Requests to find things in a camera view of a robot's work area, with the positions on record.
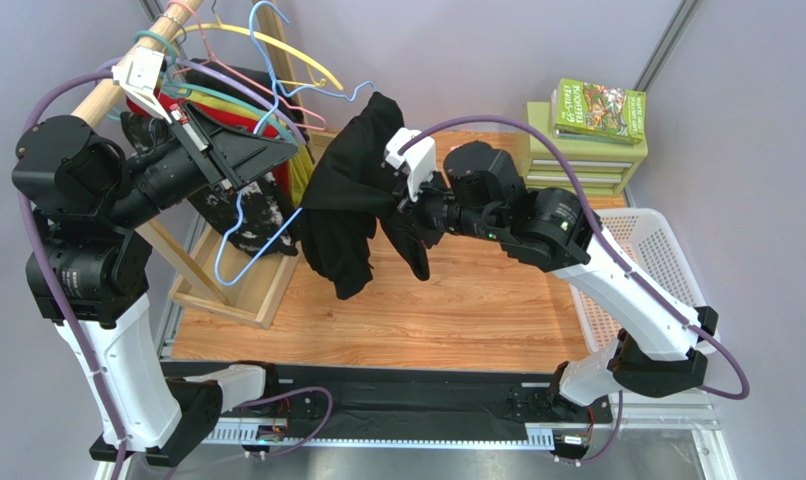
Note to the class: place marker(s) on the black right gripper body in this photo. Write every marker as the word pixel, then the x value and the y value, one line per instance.
pixel 412 206

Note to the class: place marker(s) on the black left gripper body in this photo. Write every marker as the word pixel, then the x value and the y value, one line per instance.
pixel 168 174

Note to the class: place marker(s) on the plain black trousers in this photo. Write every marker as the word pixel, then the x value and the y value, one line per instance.
pixel 350 196

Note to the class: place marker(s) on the black white-patterned trousers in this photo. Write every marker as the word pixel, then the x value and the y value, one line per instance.
pixel 263 202

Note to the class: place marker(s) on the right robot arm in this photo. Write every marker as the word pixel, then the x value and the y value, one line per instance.
pixel 477 192

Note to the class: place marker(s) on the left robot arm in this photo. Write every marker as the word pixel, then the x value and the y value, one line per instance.
pixel 87 271

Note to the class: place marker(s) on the red garment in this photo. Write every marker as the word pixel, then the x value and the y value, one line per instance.
pixel 133 121

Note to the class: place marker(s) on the yellow garment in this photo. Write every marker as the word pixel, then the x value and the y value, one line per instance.
pixel 300 173

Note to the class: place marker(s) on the wooden clothes rack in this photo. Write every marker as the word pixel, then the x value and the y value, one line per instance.
pixel 254 298

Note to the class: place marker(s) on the green drawer box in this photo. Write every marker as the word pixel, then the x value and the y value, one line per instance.
pixel 602 168

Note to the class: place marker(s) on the green comic book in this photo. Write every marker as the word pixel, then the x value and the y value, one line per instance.
pixel 597 111

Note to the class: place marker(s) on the white plastic basket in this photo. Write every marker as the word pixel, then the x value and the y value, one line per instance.
pixel 646 236

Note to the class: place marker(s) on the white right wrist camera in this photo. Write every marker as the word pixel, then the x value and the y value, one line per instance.
pixel 418 163

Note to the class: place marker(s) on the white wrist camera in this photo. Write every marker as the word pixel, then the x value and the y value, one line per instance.
pixel 418 163
pixel 138 75

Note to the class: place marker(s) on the pink wire hanger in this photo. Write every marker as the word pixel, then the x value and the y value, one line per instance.
pixel 276 89

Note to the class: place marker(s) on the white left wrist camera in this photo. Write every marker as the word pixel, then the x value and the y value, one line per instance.
pixel 138 75

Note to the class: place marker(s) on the yellow wire hanger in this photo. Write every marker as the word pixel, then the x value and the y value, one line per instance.
pixel 276 43

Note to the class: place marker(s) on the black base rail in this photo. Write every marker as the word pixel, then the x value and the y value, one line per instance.
pixel 409 408

